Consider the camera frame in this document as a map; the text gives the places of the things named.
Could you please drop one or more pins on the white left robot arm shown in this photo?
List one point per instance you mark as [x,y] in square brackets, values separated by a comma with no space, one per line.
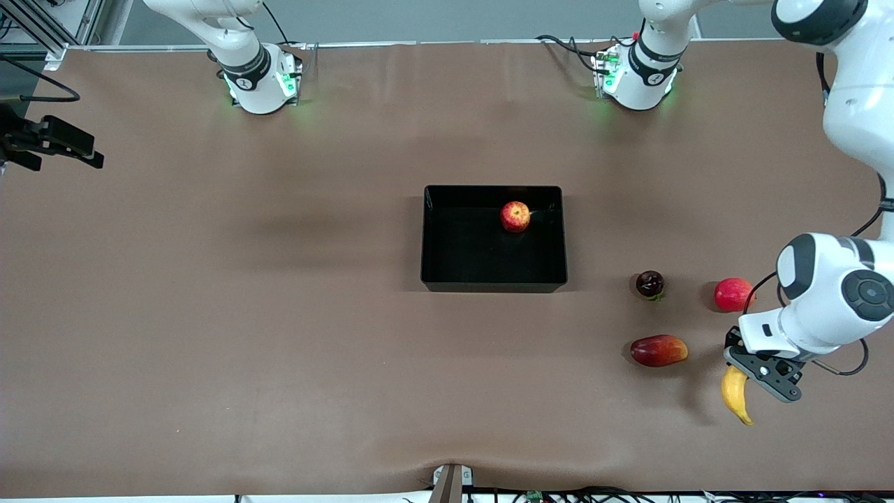
[859,105]

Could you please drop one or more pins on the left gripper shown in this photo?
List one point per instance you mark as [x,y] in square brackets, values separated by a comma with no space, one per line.
[731,336]

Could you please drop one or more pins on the yellow banana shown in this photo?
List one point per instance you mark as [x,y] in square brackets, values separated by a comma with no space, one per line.
[733,395]

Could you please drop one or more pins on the red yellow mango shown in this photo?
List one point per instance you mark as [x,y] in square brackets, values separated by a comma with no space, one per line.
[658,351]

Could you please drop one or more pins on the red yellow striped apple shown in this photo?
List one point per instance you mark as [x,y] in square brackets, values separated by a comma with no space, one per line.
[515,216]

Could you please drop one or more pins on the black plastic box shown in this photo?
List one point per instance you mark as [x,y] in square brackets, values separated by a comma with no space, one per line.
[475,258]

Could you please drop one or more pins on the aluminium frame post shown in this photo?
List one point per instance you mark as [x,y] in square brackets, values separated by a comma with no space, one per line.
[91,21]

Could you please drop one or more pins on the wooden clamp with metal bracket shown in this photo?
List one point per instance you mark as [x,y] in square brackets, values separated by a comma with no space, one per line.
[452,485]

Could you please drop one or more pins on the small green circuit board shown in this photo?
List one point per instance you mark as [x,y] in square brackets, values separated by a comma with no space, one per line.
[535,497]

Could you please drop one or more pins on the brown table mat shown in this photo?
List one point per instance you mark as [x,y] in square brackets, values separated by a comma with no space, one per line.
[279,314]

